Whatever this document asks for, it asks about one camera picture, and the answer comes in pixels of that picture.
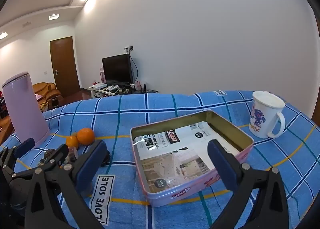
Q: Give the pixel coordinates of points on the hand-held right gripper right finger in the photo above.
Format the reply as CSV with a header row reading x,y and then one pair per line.
x,y
221,166

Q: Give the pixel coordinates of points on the white set-top box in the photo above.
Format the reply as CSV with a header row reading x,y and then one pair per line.
x,y
98,85

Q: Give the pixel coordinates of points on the ceiling air vent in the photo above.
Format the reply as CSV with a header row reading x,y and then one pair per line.
x,y
26,24

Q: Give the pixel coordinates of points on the black router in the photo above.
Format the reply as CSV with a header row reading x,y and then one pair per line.
x,y
139,88

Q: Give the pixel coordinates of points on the pink tin box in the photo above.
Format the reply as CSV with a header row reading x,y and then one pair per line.
x,y
160,197

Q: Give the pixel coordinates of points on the printed paper leaflet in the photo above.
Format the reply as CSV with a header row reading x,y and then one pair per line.
x,y
175,158

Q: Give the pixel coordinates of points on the black television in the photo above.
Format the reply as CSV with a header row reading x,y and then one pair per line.
x,y
117,68

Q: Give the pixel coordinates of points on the purple kettle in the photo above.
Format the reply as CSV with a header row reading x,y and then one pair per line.
x,y
22,108

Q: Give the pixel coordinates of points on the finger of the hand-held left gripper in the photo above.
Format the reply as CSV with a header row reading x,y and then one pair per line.
x,y
56,155
23,147

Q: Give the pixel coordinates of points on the wall power outlet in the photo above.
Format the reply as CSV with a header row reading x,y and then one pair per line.
x,y
129,48

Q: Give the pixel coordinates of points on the white television stand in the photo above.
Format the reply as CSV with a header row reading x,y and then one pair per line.
x,y
97,93

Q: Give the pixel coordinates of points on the brown wooden door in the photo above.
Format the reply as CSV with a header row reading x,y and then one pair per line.
x,y
65,66

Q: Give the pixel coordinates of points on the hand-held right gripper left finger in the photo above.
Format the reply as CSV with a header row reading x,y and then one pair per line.
x,y
91,166

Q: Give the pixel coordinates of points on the brown leather armchair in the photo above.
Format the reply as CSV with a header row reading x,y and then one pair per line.
x,y
50,91

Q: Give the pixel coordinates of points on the square ceiling light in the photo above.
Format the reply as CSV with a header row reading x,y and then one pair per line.
x,y
53,16
2,35

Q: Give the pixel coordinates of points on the white printed mug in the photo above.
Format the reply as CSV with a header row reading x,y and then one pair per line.
x,y
260,118

